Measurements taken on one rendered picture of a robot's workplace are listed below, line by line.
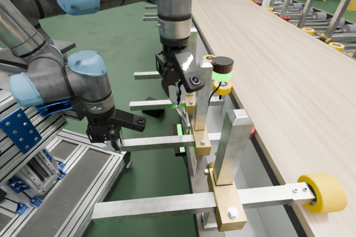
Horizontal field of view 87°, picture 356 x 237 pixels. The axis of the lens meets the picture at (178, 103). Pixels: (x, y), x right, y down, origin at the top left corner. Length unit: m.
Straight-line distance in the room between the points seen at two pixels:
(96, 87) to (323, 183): 0.55
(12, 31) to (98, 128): 0.30
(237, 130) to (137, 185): 1.31
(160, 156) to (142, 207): 1.24
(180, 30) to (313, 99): 0.65
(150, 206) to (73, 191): 1.03
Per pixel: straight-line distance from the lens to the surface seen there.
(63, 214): 1.39
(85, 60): 0.47
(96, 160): 1.51
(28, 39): 0.59
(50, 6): 0.95
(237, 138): 0.33
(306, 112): 0.84
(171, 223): 1.44
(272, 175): 0.69
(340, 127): 0.84
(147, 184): 1.55
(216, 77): 0.54
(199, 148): 0.64
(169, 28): 0.43
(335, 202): 0.55
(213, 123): 1.06
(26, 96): 0.50
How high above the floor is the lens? 1.37
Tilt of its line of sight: 40 degrees down
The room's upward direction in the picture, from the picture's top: straight up
